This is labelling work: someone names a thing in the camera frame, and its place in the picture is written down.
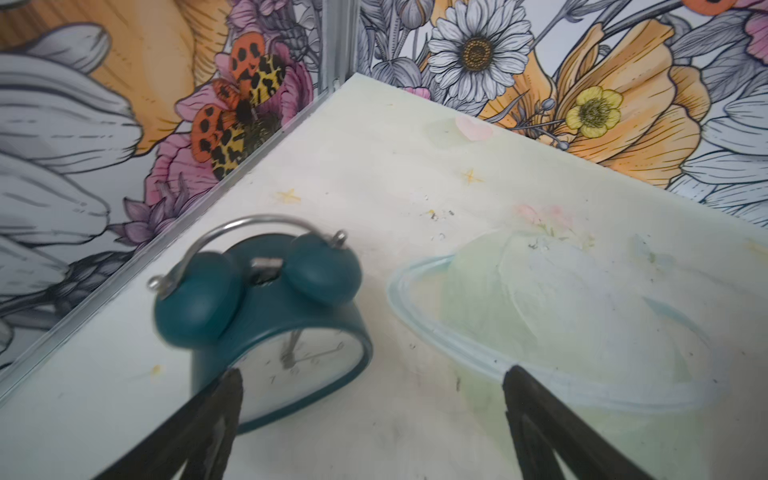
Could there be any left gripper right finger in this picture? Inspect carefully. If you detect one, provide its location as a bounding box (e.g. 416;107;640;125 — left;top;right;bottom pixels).
502;365;650;479

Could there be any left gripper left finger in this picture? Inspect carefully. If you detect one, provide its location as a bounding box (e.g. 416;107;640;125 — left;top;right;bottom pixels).
97;369;244;479

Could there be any teal alarm clock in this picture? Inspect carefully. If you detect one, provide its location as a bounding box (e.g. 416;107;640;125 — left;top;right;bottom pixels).
148;214;373;433

